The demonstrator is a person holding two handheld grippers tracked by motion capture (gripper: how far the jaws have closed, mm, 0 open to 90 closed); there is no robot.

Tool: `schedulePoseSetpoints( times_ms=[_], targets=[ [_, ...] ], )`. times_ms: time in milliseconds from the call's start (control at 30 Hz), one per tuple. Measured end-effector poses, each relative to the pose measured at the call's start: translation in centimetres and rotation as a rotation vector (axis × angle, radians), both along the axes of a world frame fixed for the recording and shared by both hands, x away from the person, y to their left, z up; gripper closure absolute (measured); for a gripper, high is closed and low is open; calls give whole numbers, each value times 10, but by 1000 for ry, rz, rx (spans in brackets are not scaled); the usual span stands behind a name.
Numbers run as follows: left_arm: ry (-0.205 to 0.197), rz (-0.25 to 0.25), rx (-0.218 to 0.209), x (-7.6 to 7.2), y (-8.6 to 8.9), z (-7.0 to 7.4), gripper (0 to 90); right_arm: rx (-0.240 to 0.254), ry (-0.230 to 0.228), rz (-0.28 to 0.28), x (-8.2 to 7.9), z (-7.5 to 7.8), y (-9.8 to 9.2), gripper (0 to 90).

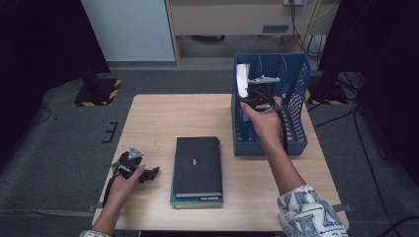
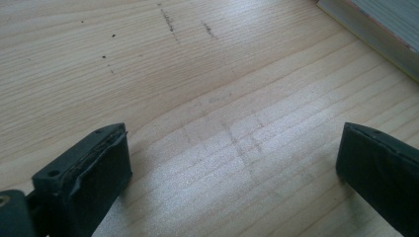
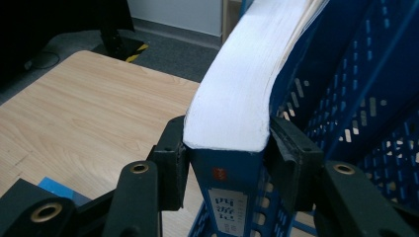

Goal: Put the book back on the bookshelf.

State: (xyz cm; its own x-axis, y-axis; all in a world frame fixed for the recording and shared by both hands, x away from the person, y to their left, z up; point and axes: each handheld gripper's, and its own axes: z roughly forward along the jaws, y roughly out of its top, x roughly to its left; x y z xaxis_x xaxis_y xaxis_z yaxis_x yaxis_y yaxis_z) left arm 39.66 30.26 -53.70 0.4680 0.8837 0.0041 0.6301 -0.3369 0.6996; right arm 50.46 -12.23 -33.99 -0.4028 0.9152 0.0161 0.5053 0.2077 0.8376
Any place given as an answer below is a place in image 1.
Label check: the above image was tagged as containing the black yellow striped stand base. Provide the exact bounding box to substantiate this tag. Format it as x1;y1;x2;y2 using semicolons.
304;80;349;107
72;77;123;108

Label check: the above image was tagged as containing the white panel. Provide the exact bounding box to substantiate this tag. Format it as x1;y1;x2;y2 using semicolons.
80;0;176;62

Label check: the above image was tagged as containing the teal illustrated book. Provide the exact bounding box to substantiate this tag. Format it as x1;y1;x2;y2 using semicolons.
169;139;224;206

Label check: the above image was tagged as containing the person's left patterned sleeve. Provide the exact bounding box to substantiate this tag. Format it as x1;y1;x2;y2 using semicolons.
78;229;114;237

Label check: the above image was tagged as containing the hand-held gripper cable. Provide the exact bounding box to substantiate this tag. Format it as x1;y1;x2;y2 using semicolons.
102;162;121;209
261;90;291;156

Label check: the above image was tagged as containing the grey tape strip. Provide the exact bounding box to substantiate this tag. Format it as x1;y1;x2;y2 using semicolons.
332;203;354;213
87;201;107;213

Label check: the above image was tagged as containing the thin black floor cable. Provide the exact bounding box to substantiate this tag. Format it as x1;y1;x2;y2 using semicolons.
31;106;53;126

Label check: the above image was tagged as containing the person's right patterned sleeve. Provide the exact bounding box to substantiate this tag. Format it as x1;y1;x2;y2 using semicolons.
276;183;350;237

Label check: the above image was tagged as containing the right hand-held gripper cable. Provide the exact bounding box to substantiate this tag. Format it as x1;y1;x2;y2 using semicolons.
261;90;291;156

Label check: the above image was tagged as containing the blue book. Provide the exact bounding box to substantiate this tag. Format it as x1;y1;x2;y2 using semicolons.
235;62;253;141

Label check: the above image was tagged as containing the thick black floor cable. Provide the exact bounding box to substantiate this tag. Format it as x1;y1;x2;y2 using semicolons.
378;214;419;237

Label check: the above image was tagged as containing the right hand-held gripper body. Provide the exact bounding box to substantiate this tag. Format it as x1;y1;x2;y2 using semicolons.
245;76;282;113

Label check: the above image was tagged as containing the dark curtain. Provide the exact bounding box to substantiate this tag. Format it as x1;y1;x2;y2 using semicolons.
317;0;419;186
0;0;111;166

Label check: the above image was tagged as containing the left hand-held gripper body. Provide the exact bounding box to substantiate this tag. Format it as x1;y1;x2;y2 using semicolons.
117;146;145;181

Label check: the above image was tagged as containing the blue file rack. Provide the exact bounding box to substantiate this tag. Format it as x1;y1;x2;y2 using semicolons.
231;52;311;157

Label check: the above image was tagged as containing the person's left hand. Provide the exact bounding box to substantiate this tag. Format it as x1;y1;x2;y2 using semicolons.
107;164;146;209

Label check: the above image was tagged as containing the left hand-held gripper cable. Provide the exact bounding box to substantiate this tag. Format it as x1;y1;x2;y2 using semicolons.
102;162;121;209

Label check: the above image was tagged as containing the person's right hand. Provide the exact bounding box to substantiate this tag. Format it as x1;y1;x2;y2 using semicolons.
239;96;284;143

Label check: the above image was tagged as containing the black book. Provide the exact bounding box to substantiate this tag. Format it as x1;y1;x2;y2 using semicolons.
172;136;222;199

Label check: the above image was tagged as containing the bundle of hanging cables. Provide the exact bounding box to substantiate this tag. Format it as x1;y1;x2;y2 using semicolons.
289;0;340;62

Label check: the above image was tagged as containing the person's patterned sleeve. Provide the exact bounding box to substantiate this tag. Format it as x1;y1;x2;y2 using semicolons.
276;183;350;237
78;229;114;237

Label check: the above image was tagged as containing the beige cabinet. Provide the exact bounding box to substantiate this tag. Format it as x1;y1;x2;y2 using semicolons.
164;0;325;69

